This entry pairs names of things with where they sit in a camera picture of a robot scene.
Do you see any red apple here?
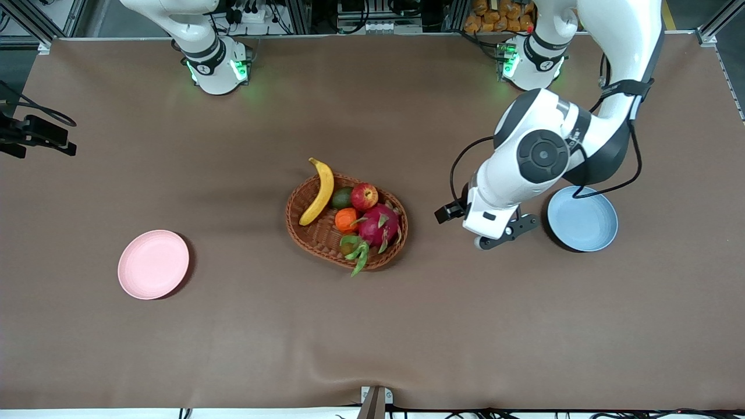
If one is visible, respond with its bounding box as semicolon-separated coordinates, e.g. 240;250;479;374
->
350;182;379;211

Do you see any yellow banana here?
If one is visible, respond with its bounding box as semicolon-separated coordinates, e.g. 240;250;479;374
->
299;157;335;227

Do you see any pink dragon fruit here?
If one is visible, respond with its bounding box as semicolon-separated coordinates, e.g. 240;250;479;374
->
340;203;402;278

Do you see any blue plate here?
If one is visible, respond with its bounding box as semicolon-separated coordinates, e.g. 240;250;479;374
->
547;185;619;253

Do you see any orange tangerine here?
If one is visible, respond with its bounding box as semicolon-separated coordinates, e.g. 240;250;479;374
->
335;208;361;234

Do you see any brown wicker basket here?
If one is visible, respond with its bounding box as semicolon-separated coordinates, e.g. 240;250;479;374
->
285;172;409;271

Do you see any brown table cloth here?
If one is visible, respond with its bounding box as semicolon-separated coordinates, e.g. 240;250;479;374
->
0;32;745;411

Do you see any pink plate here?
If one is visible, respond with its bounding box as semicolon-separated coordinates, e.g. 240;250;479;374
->
118;229;190;301

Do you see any white connector block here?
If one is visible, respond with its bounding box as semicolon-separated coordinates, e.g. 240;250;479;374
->
364;21;423;34

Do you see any bag of orange fruits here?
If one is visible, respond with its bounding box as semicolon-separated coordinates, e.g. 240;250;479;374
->
464;0;539;34

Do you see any white power strip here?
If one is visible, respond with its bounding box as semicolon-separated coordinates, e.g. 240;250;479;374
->
224;7;268;24

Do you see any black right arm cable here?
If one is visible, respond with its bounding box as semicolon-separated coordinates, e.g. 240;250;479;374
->
0;80;77;127

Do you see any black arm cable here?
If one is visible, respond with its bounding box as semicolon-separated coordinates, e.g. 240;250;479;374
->
450;76;644;201
0;80;77;127

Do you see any aluminium frame profile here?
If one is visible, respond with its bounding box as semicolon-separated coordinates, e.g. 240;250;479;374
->
0;0;88;56
696;0;745;46

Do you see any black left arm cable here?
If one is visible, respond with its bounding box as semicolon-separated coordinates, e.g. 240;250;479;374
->
450;76;644;201

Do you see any metal table clamp bracket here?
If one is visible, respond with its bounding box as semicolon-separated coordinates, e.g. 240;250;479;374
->
357;385;394;419

